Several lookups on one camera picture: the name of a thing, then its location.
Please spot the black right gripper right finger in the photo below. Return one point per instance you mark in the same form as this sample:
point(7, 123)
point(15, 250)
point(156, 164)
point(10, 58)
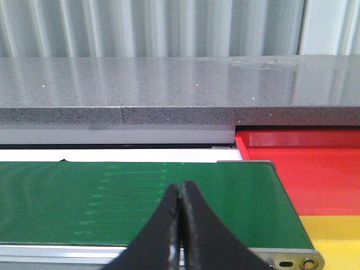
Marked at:
point(207, 242)

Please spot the green conveyor belt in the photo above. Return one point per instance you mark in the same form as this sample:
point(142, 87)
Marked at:
point(104, 203)

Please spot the white pleated curtain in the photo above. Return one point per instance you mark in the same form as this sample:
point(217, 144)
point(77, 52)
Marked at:
point(178, 28)

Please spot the yellow plastic tray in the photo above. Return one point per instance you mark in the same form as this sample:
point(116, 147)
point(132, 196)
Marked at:
point(336, 237)

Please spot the red plastic tray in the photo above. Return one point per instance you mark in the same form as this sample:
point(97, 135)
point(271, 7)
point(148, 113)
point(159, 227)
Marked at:
point(319, 168)

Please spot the grey stone counter ledge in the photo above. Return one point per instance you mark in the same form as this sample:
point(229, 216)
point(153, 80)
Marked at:
point(263, 90)

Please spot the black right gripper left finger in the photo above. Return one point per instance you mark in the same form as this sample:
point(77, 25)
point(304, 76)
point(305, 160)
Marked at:
point(157, 244)

